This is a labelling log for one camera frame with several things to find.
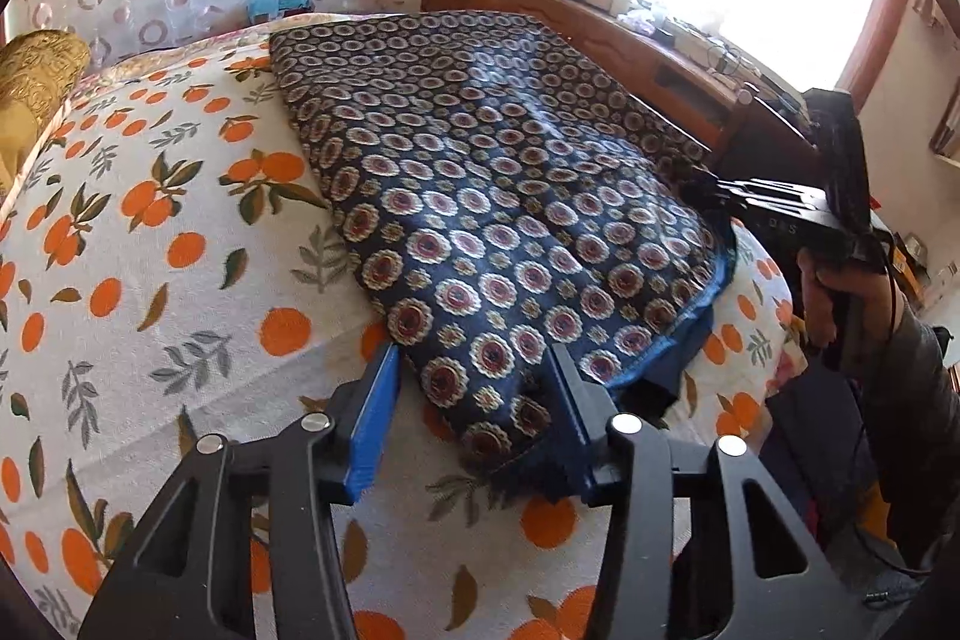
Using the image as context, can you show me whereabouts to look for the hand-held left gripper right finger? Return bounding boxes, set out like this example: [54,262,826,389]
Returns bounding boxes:
[550,346,872,640]

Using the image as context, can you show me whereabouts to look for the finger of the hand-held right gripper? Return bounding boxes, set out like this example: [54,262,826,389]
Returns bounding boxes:
[716,177,824,198]
[703,194,826,220]

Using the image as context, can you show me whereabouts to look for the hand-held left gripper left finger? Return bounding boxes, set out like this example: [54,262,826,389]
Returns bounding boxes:
[75,342,404,640]

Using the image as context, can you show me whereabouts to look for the dark blue patterned garment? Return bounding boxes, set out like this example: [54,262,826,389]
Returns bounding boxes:
[268,8,740,506]

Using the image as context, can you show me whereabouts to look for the person's right forearm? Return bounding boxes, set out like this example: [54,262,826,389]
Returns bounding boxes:
[836,269,957,570]

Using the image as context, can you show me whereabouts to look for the person's right hand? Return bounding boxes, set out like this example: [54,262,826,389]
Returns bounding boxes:
[795,250,905,372]

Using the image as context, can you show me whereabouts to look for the wooden desk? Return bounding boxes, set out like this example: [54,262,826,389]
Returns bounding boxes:
[420,0,822,180]

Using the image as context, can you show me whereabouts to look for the floral orange print blanket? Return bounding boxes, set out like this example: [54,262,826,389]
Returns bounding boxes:
[0,12,807,640]

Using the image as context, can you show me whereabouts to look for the light blue plastic toy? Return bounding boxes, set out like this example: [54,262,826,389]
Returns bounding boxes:
[246,0,314,20]

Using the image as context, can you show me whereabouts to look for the golden pillow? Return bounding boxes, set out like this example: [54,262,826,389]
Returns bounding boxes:
[0,29,92,199]

